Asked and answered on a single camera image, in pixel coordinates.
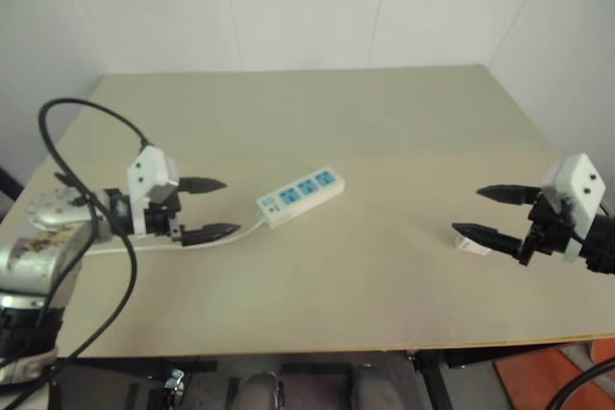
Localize grey rounded shape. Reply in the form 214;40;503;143
237;371;286;410

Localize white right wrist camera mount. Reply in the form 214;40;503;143
546;152;606;265

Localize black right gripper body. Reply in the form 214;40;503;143
518;190;578;267

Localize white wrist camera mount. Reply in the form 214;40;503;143
126;144;181;239
546;152;606;265

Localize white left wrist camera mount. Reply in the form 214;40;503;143
126;144;181;239

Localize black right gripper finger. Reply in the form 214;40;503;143
452;222;525;260
476;183;539;206

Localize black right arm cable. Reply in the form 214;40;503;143
547;359;615;410

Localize white plug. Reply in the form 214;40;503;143
453;233;493;256

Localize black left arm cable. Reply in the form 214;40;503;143
0;97;156;410

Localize white power strip blue sockets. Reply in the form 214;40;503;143
255;165;347;230

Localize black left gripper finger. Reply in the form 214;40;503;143
182;222;242;249
178;176;228;196

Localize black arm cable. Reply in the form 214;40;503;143
547;359;615;410
0;97;156;410

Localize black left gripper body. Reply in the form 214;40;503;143
143;191;186;245

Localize small shiny metal clamp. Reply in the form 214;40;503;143
163;368;186;392

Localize black metal table frame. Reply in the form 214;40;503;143
51;338;615;410

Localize dark object beside table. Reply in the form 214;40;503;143
0;165;24;220

